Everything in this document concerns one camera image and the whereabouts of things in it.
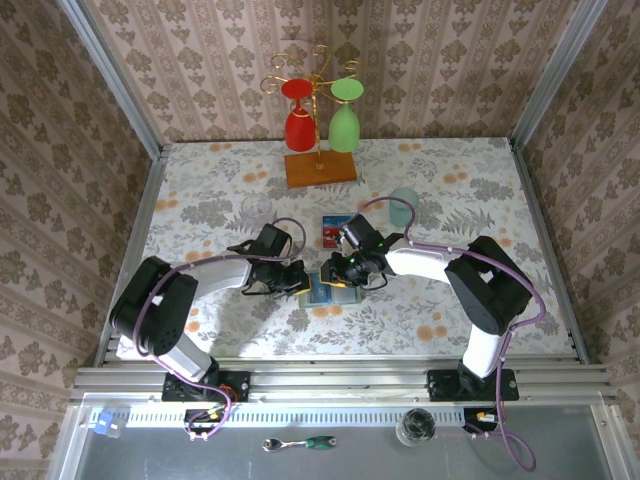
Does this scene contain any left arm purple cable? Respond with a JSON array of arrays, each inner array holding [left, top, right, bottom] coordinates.
[[137, 217, 307, 441]]

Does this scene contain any aluminium frame post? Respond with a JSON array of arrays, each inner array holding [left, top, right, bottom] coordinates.
[[57, 0, 166, 159], [508, 0, 612, 151]]

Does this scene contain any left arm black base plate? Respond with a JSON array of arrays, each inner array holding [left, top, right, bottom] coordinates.
[[162, 369, 251, 403]]

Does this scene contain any clear glass jar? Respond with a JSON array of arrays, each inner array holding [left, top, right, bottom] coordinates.
[[394, 407, 437, 448]]

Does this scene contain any teal frosted tumbler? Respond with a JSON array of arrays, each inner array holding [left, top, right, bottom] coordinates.
[[388, 187, 421, 229]]

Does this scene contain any blue credit card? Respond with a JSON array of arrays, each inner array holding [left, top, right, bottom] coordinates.
[[304, 285, 335, 306]]

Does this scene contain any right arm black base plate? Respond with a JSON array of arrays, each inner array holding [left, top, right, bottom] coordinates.
[[428, 368, 520, 402]]

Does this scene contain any green card holder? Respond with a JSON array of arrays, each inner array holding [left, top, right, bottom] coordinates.
[[298, 272, 361, 309]]

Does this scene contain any white slotted cable duct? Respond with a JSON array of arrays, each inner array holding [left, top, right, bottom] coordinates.
[[89, 405, 469, 429]]

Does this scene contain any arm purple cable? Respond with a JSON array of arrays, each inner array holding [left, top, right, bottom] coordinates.
[[137, 217, 307, 441], [355, 197, 546, 474]]

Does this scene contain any gold wire rack wooden base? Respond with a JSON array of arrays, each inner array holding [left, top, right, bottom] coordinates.
[[259, 43, 362, 190]]

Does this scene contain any green wine glass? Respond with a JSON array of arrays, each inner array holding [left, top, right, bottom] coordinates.
[[327, 77, 365, 154]]

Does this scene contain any clear glass tumbler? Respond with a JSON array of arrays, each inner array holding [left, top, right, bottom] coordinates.
[[239, 193, 275, 232]]

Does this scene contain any blue white connector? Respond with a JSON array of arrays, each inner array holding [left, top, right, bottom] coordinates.
[[92, 410, 124, 439]]

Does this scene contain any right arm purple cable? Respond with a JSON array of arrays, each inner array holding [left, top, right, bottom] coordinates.
[[355, 197, 546, 474]]

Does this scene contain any aluminium mounting rail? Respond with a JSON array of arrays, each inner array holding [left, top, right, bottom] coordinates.
[[69, 355, 619, 401]]

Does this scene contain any floral patterned tablecloth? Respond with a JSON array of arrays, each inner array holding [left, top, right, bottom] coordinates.
[[115, 137, 576, 359]]

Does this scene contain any black connector bracket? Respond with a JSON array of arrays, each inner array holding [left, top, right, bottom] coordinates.
[[462, 407, 501, 434], [184, 408, 229, 434]]

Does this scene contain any red wine glass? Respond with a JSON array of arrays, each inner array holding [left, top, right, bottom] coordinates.
[[280, 78, 317, 153]]

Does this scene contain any green handled ratchet wrench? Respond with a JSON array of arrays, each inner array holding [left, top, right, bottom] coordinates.
[[262, 435, 337, 453]]

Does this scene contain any aluminium side rail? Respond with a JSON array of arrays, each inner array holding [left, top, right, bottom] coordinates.
[[508, 138, 591, 366], [93, 144, 171, 369]]

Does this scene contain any grey metal shelf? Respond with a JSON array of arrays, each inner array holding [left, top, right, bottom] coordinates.
[[47, 394, 629, 480]]

